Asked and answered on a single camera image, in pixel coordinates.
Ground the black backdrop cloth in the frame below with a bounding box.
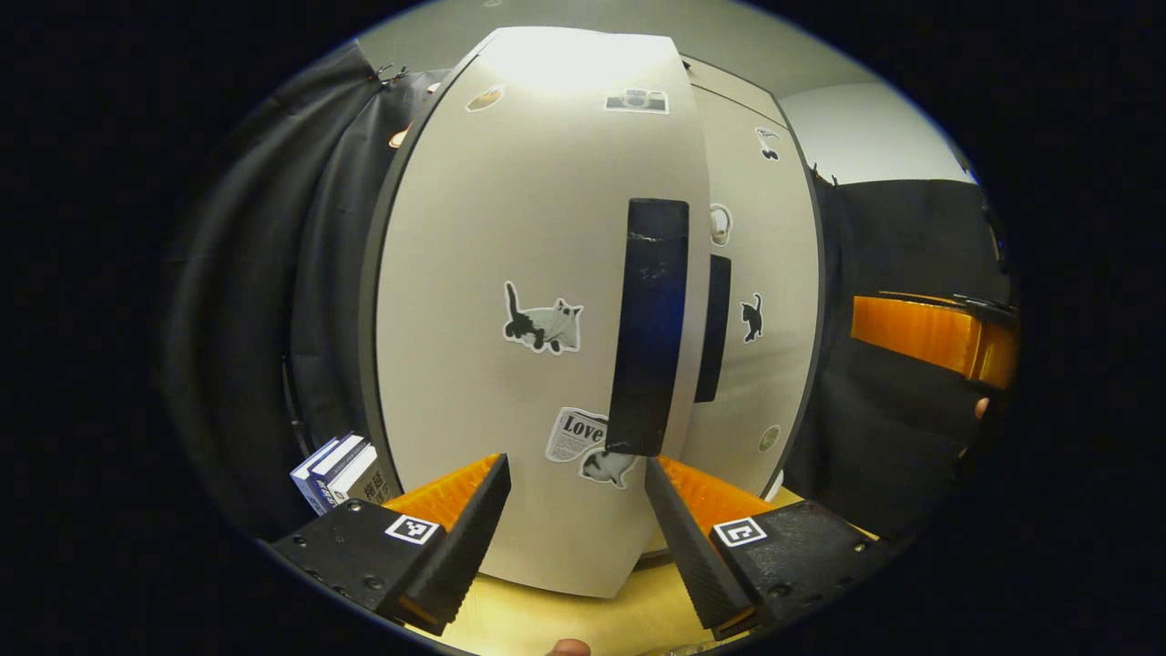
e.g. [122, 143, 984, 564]
[159, 41, 456, 543]
[782, 173, 1019, 543]

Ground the grey and white cabinet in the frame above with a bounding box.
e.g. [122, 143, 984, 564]
[358, 26, 832, 600]

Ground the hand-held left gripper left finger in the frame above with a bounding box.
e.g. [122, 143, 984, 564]
[269, 453, 513, 637]

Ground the white cabinet door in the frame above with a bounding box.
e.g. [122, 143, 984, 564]
[683, 85, 825, 500]
[373, 26, 713, 600]

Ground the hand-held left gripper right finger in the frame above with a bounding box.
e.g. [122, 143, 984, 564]
[644, 456, 889, 641]

